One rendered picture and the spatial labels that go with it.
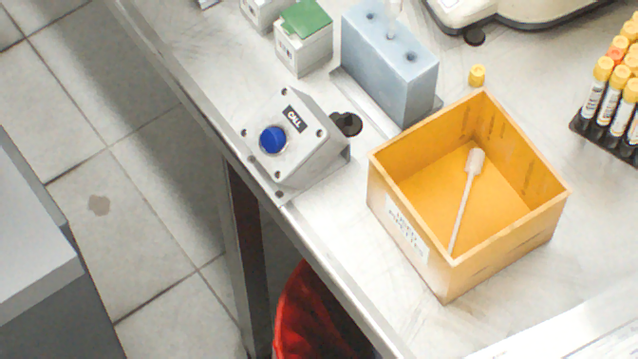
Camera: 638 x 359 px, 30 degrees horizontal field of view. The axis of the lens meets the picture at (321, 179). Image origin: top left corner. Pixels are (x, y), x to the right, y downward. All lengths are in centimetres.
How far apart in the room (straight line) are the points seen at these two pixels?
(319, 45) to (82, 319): 42
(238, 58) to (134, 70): 107
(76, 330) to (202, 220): 78
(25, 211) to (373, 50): 36
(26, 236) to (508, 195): 46
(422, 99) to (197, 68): 24
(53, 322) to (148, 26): 34
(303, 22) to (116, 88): 113
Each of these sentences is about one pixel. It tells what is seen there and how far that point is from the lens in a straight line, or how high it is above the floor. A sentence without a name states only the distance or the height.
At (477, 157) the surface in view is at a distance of 118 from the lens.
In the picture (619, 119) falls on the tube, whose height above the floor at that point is 93.
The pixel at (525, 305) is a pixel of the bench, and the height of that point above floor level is 87.
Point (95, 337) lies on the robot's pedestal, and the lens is 145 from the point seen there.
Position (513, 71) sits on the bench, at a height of 88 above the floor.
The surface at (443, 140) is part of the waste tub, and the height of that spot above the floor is 92.
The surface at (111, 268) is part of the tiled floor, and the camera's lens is 214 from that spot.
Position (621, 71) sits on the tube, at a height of 98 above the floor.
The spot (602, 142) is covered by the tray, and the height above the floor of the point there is 88.
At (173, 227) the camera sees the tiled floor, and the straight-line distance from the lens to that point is 215.
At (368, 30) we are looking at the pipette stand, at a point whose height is 98.
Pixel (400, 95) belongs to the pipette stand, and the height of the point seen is 94.
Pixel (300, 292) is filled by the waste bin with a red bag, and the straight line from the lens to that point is 163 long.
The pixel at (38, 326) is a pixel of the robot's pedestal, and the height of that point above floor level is 70.
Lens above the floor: 193
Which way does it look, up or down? 62 degrees down
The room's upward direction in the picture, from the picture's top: straight up
